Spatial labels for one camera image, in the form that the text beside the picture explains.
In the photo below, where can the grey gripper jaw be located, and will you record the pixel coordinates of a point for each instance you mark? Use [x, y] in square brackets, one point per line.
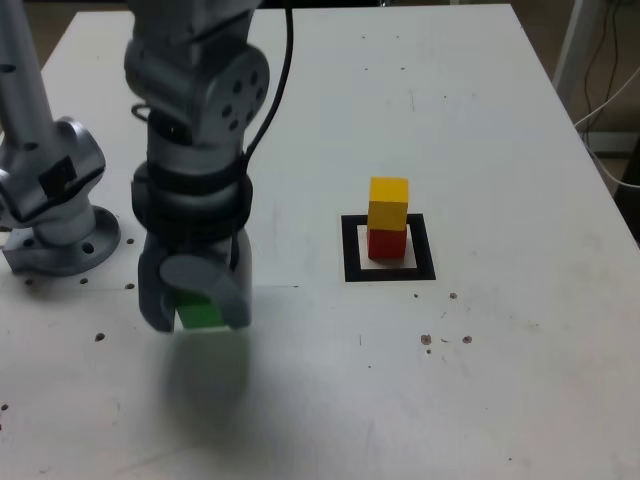
[195, 274]
[152, 295]

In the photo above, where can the yellow cube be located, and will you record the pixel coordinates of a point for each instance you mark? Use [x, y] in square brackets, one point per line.
[387, 202]

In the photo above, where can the black tape square outline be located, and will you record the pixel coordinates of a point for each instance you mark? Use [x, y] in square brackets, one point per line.
[350, 250]

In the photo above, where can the green cube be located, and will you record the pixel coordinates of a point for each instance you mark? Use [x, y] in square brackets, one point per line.
[197, 315]

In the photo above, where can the white post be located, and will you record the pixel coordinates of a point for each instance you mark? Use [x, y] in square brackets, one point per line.
[567, 45]

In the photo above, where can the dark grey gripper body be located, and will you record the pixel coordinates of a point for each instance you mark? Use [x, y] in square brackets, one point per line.
[210, 247]

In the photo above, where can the red cube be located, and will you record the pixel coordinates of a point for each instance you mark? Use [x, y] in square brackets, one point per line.
[386, 245]

